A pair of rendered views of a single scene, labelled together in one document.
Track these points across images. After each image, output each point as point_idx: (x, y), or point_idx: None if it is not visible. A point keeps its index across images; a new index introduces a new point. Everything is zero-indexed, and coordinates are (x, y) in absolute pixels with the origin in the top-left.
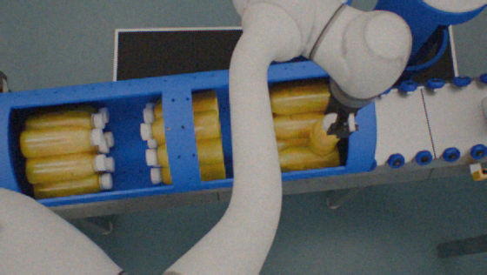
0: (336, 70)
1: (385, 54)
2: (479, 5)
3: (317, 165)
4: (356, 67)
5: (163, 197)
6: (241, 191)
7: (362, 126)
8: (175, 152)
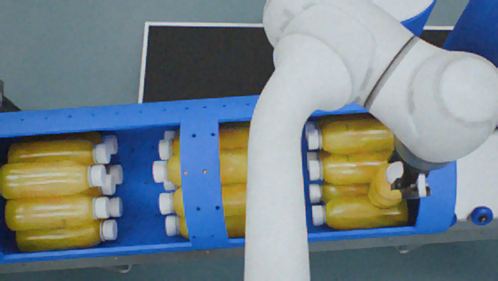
0: (400, 127)
1: (467, 116)
2: None
3: (379, 221)
4: (427, 129)
5: None
6: None
7: (437, 179)
8: (193, 204)
